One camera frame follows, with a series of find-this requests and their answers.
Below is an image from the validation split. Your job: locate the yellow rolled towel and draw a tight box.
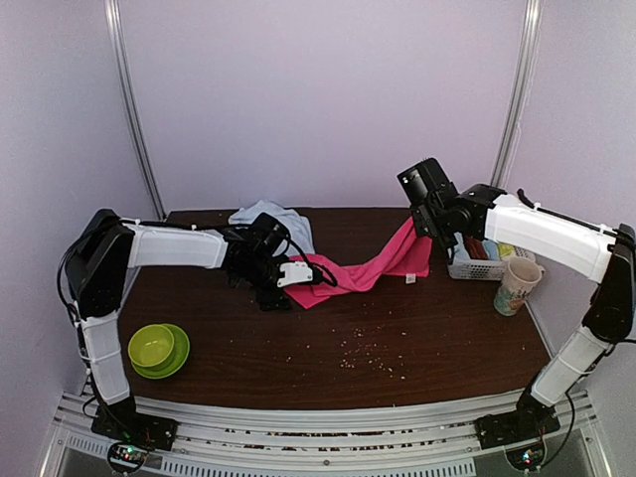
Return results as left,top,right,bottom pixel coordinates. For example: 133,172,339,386
497,243,518,261

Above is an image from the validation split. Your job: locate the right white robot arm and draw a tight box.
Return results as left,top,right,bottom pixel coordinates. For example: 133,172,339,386
400,180,635,439

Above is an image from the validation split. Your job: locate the light blue towel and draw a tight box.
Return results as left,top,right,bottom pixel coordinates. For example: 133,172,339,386
228,199,315,257

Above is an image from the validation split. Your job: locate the magenta pink towel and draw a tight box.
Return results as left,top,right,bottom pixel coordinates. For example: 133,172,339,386
284,219,433,309

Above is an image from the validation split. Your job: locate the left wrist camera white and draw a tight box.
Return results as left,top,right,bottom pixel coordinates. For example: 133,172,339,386
276,261,314,288

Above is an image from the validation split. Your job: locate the green plate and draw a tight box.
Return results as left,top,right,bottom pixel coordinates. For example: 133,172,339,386
129,323,191,380

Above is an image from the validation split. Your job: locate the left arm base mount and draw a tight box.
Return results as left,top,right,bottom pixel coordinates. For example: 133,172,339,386
90,407,178,451

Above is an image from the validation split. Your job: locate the white plastic basket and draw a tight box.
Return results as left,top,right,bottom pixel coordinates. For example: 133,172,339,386
447,233,536,281

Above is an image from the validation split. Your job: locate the left aluminium post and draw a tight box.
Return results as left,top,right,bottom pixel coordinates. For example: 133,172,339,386
104,0,167,220

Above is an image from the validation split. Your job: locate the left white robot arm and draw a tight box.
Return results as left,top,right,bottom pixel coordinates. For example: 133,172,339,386
59,209,290,441

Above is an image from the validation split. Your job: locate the aluminium front rail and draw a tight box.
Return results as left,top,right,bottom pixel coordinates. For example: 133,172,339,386
36,391,612,476

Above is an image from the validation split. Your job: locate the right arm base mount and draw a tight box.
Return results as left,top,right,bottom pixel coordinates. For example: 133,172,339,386
474,405,560,449

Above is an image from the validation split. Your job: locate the aluminium post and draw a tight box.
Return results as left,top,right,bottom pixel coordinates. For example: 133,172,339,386
104,0,167,220
490,0,543,189

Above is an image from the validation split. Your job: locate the dark red rolled towel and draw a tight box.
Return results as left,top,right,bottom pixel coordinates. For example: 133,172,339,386
463,236,490,260

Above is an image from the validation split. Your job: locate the right aluminium post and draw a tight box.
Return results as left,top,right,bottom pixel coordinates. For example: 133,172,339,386
490,0,543,189

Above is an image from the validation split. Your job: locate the cream patterned mug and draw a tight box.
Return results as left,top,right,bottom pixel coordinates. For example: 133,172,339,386
493,256,546,316

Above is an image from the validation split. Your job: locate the green bowl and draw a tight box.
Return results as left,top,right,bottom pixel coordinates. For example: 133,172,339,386
127,324,175,369

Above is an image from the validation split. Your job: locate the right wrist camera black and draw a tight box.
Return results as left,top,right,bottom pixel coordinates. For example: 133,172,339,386
397,158,458,205

